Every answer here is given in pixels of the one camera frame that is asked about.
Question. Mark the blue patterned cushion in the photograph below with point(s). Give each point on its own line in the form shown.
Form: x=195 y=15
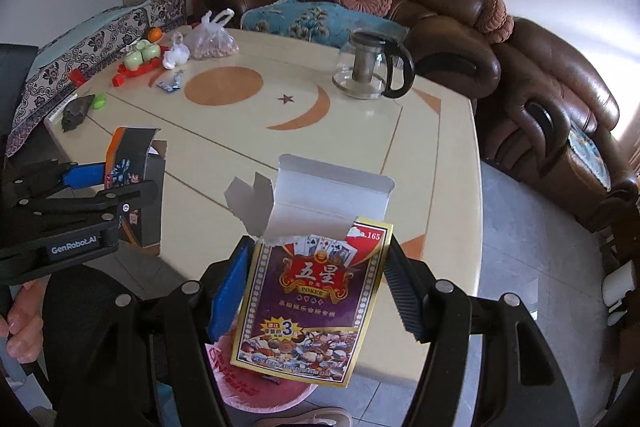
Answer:
x=300 y=19

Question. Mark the person's left hand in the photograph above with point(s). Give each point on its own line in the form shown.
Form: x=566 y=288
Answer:
x=22 y=327

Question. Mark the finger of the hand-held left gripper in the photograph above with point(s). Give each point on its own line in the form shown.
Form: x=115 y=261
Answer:
x=85 y=175
x=130 y=194

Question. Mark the brown leather sofa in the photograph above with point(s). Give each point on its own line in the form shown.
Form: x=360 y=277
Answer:
x=450 y=42

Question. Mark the blue seat cushion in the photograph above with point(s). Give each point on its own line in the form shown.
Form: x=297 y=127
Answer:
x=590 y=157

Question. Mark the brown leather armchair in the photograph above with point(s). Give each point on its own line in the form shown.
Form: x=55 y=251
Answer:
x=550 y=72

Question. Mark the black panel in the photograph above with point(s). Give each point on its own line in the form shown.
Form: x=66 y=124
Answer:
x=17 y=92

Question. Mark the small white plastic bag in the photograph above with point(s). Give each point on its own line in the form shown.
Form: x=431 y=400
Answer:
x=177 y=54

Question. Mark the purple playing card box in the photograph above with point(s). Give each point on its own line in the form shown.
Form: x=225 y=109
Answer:
x=310 y=287

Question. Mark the blue and white candy wrapper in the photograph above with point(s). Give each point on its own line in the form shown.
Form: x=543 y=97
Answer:
x=177 y=80
x=164 y=86

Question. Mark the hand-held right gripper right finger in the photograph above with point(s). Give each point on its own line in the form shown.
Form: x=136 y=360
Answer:
x=402 y=292

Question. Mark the person's shoe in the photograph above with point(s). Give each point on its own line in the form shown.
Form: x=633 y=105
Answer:
x=305 y=418

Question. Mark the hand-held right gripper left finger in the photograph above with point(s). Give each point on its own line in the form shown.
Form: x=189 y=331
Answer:
x=230 y=292

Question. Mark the clear bag of peanuts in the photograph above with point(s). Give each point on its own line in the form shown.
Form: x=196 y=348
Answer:
x=212 y=42

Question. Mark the floral patterned blanket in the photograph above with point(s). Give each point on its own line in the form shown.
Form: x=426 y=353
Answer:
x=100 y=42

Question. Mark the green bottle cap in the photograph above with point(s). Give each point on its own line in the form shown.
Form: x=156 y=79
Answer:
x=99 y=101

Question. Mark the pale green apple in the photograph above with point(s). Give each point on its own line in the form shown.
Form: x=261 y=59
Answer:
x=132 y=61
x=152 y=52
x=141 y=47

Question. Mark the black and orange box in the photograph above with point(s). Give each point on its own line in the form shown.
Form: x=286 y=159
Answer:
x=145 y=147

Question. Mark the pale green cloth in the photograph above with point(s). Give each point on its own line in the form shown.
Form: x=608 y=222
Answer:
x=75 y=34

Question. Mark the glass teapot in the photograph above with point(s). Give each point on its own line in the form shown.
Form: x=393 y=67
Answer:
x=357 y=82

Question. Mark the wooden chair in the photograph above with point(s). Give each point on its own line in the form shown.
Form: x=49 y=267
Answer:
x=622 y=247

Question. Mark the pink plastic bag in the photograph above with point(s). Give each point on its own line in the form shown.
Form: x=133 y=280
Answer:
x=260 y=389

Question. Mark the orange fruit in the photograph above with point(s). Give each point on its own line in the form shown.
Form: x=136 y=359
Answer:
x=155 y=35

